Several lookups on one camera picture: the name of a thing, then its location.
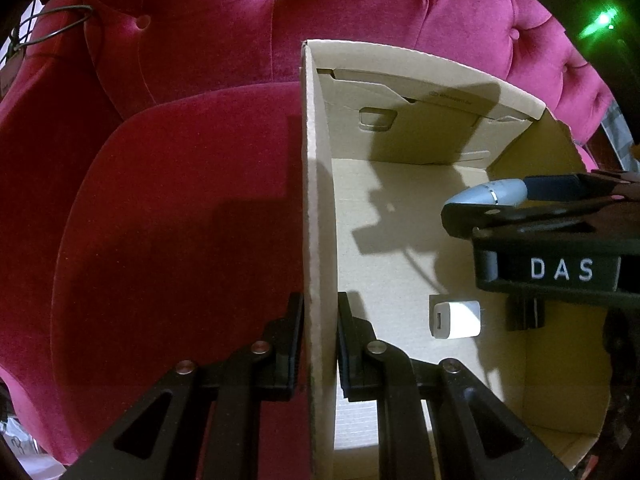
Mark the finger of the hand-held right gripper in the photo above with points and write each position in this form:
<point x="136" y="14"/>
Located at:
<point x="480" y="217"/>
<point x="555" y="185"/>

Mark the red velvet tufted sofa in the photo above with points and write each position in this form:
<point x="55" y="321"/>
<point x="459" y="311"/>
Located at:
<point x="175" y="210"/>

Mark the cardboard box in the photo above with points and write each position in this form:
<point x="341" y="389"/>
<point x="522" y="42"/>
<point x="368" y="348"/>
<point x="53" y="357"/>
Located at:
<point x="400" y="240"/>

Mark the small white charger plug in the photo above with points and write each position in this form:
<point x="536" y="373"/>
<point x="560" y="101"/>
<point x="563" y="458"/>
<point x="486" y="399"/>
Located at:
<point x="460" y="320"/>

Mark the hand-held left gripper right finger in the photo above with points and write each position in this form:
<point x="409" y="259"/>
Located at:
<point x="347" y="355"/>

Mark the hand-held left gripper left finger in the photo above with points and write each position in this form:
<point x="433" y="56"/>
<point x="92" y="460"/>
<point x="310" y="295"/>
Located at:
<point x="291" y="352"/>

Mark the grey plaid blanket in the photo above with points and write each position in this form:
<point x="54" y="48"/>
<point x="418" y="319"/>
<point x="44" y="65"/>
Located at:
<point x="620" y="130"/>

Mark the light blue cosmetic bottle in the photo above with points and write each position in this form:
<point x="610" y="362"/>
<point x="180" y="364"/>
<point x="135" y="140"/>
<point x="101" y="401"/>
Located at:
<point x="495" y="192"/>

